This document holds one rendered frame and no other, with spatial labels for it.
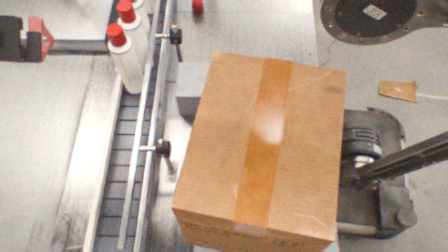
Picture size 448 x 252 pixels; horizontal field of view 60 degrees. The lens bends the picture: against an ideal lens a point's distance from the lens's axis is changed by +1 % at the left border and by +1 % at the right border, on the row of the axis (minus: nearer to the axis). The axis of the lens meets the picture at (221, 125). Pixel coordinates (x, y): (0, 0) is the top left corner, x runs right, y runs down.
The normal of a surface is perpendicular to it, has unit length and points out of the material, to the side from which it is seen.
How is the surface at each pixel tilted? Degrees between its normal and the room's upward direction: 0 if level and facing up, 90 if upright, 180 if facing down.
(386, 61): 0
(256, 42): 0
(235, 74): 0
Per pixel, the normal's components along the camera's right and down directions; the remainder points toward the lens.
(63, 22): -0.02, -0.47
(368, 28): -0.12, 0.88
